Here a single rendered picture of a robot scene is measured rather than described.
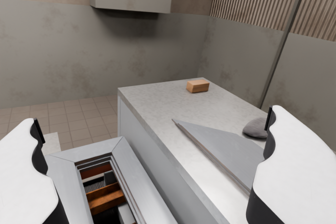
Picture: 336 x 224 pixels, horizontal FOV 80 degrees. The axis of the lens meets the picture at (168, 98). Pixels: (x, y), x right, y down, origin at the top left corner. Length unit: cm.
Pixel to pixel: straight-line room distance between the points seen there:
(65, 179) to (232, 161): 61
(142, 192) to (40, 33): 248
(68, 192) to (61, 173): 10
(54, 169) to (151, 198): 40
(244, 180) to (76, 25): 269
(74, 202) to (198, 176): 43
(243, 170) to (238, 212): 13
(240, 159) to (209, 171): 11
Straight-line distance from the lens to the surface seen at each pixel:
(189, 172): 66
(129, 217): 100
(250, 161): 73
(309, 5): 283
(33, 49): 302
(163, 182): 84
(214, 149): 72
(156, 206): 79
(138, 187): 84
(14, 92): 323
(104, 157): 98
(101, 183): 128
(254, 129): 90
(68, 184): 88
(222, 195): 63
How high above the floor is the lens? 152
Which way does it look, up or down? 27 degrees down
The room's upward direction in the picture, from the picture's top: 7 degrees clockwise
